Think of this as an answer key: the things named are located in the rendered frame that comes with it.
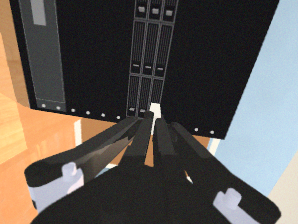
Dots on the black server rack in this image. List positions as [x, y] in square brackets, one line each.
[75, 56]

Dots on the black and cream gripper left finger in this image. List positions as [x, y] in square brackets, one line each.
[55, 176]

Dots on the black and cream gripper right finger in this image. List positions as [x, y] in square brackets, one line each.
[175, 150]

